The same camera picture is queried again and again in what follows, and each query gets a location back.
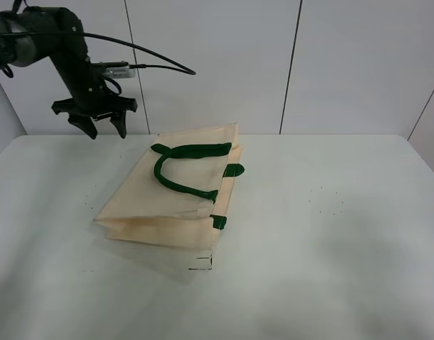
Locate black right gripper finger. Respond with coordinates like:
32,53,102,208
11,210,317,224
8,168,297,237
110,112,127,139

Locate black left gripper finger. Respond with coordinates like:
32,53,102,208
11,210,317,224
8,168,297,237
68,114,97,140

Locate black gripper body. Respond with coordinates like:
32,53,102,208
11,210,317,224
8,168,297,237
52,58,137,119

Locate cream linen bag green handles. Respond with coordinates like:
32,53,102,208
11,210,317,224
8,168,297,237
94,123,245,251

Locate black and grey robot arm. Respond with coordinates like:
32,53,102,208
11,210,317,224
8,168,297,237
0,2,138,139

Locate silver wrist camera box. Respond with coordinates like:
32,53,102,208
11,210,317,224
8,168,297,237
92,62,136,79

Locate black cable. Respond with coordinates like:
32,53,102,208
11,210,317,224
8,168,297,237
0,0,197,79

